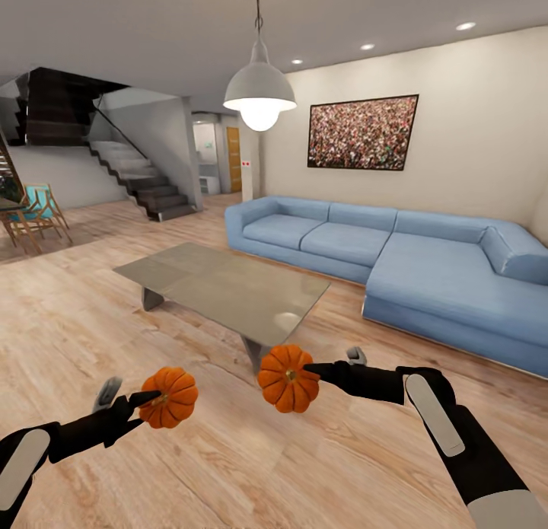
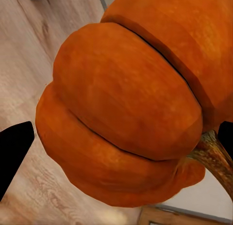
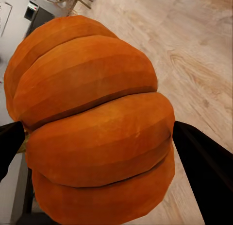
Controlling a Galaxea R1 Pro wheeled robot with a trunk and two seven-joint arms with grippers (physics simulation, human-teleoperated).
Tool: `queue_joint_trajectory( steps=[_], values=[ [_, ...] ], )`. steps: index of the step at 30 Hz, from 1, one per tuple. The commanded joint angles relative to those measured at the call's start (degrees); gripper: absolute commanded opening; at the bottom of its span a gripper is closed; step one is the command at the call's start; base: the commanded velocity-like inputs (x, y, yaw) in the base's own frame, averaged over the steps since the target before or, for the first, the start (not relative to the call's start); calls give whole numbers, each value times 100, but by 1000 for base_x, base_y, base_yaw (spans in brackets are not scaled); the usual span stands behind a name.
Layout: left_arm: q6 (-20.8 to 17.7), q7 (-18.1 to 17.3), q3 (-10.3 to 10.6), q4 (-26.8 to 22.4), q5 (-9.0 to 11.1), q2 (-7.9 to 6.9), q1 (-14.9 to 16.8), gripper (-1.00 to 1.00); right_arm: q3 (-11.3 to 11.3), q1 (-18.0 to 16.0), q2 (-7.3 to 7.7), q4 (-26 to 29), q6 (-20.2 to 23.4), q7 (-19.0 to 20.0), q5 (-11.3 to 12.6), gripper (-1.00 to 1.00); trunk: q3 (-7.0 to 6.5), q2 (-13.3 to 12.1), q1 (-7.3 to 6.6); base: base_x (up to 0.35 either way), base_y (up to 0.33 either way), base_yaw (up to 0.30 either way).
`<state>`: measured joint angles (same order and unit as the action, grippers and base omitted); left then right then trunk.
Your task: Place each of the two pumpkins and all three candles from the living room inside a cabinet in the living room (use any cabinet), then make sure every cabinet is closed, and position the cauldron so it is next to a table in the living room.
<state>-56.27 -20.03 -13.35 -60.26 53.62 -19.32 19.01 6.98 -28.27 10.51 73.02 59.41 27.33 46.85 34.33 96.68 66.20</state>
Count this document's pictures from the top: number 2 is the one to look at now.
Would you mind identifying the pumpkin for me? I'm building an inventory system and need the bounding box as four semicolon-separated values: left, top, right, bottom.
35;0;233;208

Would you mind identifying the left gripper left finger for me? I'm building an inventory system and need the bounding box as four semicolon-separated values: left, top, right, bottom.
0;121;34;201

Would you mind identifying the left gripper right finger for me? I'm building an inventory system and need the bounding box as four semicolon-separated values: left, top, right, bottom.
217;121;233;160

